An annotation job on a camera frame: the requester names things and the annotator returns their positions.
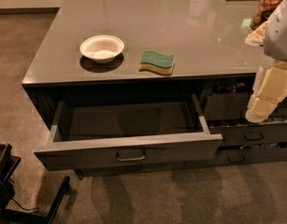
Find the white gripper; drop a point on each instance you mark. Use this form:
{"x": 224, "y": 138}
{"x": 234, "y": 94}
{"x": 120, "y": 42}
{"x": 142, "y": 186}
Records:
{"x": 280, "y": 36}

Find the dark grey drawer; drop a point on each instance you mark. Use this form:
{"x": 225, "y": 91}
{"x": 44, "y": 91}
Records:
{"x": 131, "y": 169}
{"x": 252, "y": 134}
{"x": 221, "y": 106}
{"x": 241, "y": 156}
{"x": 111, "y": 132}

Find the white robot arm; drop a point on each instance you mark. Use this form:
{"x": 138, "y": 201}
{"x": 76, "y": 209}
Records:
{"x": 274, "y": 33}

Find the glass jar of snacks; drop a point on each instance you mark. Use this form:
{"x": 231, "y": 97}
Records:
{"x": 263, "y": 11}

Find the green and yellow sponge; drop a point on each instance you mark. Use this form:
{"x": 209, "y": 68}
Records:
{"x": 157, "y": 63}

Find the white paper bowl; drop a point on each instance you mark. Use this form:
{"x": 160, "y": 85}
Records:
{"x": 102, "y": 48}

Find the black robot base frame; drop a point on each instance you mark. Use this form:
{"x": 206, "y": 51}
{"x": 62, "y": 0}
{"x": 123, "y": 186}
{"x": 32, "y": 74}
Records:
{"x": 11, "y": 212}

